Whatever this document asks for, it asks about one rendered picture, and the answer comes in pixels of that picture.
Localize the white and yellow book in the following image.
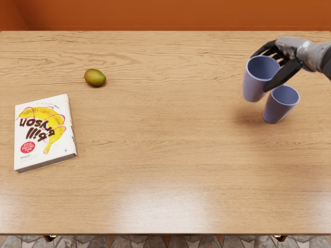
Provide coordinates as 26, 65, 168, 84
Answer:
13, 93, 78, 174

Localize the green yellow mango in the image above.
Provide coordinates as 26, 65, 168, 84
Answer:
83, 68, 107, 88

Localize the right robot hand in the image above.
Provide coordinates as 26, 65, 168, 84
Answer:
249, 36, 331, 93

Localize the lavender plastic cup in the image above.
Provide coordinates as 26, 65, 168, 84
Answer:
262, 84, 300, 125
242, 55, 281, 103

